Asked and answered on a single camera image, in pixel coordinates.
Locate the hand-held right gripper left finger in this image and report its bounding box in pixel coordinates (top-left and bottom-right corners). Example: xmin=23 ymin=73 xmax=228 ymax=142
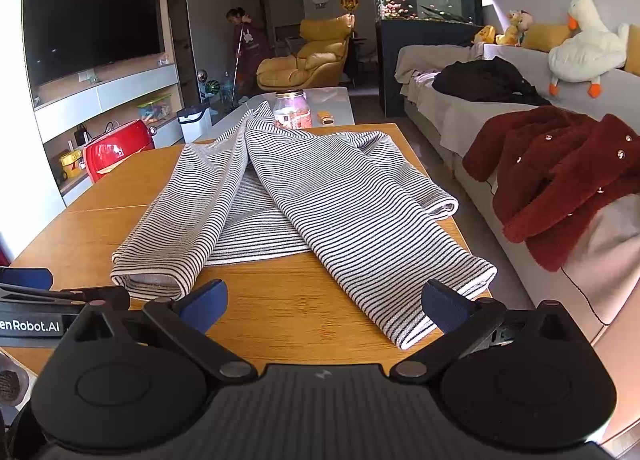
xmin=62 ymin=279 xmax=258 ymax=383

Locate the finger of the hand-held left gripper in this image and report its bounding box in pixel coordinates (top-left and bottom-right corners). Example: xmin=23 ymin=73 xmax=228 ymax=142
xmin=0 ymin=267 xmax=132 ymax=315

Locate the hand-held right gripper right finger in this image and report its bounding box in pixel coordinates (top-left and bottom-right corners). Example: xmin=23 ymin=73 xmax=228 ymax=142
xmin=390 ymin=279 xmax=583 ymax=383

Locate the black white striped garment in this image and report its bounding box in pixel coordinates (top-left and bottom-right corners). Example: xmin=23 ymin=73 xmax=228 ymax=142
xmin=110 ymin=107 xmax=498 ymax=351

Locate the person's left forearm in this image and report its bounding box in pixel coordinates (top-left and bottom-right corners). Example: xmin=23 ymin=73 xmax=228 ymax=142
xmin=0 ymin=347 xmax=38 ymax=408

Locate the yellow container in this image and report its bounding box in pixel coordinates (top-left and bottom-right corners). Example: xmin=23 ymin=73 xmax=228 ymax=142
xmin=59 ymin=150 xmax=83 ymax=179

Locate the red fleece jacket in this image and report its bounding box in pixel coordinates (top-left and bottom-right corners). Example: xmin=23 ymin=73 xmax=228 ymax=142
xmin=462 ymin=106 xmax=640 ymax=273

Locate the white trash bin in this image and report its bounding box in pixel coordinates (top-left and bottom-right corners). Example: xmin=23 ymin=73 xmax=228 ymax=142
xmin=176 ymin=104 xmax=212 ymax=145

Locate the beige sofa cover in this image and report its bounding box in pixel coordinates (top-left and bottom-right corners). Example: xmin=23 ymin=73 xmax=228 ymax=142
xmin=395 ymin=44 xmax=640 ymax=335

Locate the clear storage box green lid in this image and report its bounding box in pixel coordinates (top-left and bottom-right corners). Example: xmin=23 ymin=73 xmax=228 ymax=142
xmin=136 ymin=96 xmax=173 ymax=123

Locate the glass jar red label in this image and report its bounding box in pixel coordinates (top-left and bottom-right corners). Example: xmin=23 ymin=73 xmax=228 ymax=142
xmin=272 ymin=88 xmax=312 ymax=131

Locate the black jacket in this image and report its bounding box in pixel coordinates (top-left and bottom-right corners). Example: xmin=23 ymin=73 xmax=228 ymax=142
xmin=431 ymin=56 xmax=551 ymax=107

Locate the white coffee table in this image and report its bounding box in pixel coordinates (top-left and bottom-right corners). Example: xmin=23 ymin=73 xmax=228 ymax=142
xmin=195 ymin=86 xmax=356 ymax=143

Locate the dark fish tank cabinet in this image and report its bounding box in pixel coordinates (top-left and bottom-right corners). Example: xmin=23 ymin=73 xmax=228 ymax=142
xmin=375 ymin=18 xmax=486 ymax=117

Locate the grey sofa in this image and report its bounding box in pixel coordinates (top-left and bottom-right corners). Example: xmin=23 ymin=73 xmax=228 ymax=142
xmin=395 ymin=42 xmax=640 ymax=341

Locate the yellow armchair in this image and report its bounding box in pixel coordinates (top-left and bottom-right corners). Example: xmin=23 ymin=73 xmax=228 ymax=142
xmin=256 ymin=14 xmax=353 ymax=90

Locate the black television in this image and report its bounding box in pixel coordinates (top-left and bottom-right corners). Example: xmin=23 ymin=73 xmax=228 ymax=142
xmin=22 ymin=0 xmax=166 ymax=88

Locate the doll plush toy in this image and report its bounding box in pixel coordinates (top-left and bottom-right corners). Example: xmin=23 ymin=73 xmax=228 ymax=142
xmin=496 ymin=10 xmax=533 ymax=47

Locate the yellow cushion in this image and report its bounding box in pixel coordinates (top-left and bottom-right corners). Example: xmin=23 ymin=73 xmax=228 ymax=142
xmin=520 ymin=22 xmax=573 ymax=53
xmin=624 ymin=24 xmax=640 ymax=76

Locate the white goose plush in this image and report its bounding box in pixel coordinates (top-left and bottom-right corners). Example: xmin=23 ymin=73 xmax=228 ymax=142
xmin=547 ymin=0 xmax=630 ymax=98

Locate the glass fish tank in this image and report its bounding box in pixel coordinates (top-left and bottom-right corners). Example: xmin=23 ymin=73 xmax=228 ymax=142
xmin=375 ymin=0 xmax=483 ymax=25

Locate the white TV wall cabinet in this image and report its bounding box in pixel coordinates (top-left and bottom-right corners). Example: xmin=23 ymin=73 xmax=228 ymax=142
xmin=20 ymin=0 xmax=186 ymax=208

